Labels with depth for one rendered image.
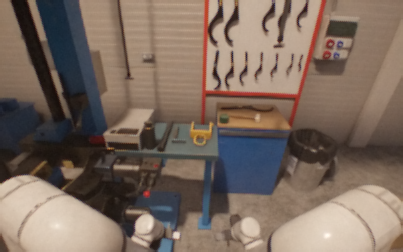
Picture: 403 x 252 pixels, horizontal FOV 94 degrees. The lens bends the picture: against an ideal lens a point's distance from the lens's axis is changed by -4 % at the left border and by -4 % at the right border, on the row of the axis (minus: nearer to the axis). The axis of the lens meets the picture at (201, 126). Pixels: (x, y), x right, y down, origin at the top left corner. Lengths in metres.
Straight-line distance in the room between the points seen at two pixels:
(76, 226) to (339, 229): 0.47
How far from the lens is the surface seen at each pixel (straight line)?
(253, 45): 2.92
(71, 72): 1.62
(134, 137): 1.36
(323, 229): 0.45
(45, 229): 0.46
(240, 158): 2.19
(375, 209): 0.53
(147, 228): 0.98
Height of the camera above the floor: 1.89
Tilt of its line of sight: 30 degrees down
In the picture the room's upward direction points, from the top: 2 degrees clockwise
